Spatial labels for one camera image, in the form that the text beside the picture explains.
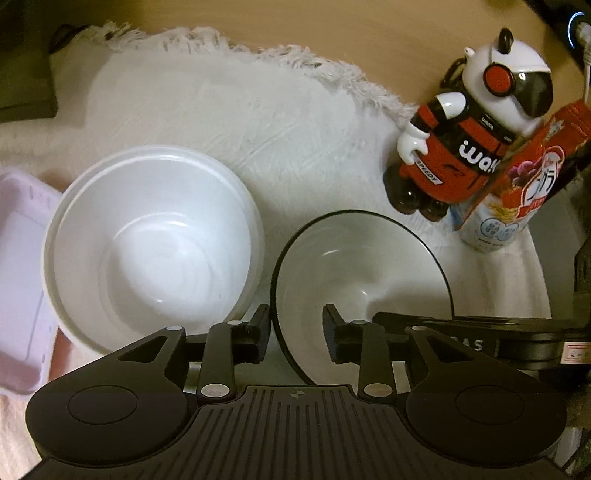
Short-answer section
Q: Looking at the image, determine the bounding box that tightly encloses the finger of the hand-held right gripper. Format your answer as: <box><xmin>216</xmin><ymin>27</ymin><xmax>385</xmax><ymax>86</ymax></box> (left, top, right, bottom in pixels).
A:
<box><xmin>372</xmin><ymin>311</ymin><xmax>444</xmax><ymax>334</ymax></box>

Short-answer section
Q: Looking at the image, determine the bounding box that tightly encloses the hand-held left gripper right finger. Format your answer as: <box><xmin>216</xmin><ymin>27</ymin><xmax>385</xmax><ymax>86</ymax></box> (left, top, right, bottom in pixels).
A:
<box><xmin>322</xmin><ymin>304</ymin><xmax>472</xmax><ymax>398</ymax></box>

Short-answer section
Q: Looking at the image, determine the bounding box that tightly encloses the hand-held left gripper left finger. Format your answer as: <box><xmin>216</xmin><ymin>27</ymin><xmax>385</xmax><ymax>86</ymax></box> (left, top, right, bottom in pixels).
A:
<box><xmin>115</xmin><ymin>304</ymin><xmax>273</xmax><ymax>400</ymax></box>

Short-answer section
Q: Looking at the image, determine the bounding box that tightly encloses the black-rimmed white bowl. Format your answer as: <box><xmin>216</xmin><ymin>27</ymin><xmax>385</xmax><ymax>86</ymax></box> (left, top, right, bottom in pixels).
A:
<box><xmin>270</xmin><ymin>210</ymin><xmax>456</xmax><ymax>387</ymax></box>

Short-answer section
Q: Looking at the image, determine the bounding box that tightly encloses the large white bowl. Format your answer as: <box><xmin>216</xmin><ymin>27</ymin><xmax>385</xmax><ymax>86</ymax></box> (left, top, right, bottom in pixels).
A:
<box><xmin>41</xmin><ymin>145</ymin><xmax>265</xmax><ymax>356</ymax></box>

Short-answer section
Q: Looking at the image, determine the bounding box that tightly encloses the lilac plastic tray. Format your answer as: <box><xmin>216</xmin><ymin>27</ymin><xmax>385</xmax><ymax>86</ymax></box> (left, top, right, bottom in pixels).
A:
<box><xmin>0</xmin><ymin>167</ymin><xmax>64</xmax><ymax>396</ymax></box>

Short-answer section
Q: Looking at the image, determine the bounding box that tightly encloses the white plastic bottle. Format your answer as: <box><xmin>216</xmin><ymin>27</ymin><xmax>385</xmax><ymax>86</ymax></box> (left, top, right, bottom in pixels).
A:
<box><xmin>457</xmin><ymin>194</ymin><xmax>533</xmax><ymax>257</ymax></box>

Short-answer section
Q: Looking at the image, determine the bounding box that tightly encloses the red cereal box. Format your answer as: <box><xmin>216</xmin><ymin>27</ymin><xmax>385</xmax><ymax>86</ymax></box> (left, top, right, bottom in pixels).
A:
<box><xmin>454</xmin><ymin>102</ymin><xmax>591</xmax><ymax>232</ymax></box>

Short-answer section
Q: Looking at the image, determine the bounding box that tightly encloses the red black robot figure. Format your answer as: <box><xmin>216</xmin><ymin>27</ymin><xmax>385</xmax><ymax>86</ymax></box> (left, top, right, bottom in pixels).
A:
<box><xmin>387</xmin><ymin>28</ymin><xmax>555</xmax><ymax>223</ymax></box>

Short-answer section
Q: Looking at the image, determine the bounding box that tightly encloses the white fringed cloth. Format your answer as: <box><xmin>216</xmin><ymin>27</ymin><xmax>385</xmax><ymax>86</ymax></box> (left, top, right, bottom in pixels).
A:
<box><xmin>0</xmin><ymin>21</ymin><xmax>555</xmax><ymax>462</ymax></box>

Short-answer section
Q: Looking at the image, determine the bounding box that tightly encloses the black power strip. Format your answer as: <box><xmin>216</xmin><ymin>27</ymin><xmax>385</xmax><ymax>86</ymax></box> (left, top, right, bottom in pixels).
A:
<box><xmin>526</xmin><ymin>0</ymin><xmax>591</xmax><ymax>70</ymax></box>

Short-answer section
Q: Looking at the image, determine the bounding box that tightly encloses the white plug cable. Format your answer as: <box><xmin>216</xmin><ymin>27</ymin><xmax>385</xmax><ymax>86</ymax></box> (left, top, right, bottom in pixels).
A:
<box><xmin>571</xmin><ymin>16</ymin><xmax>591</xmax><ymax>104</ymax></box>

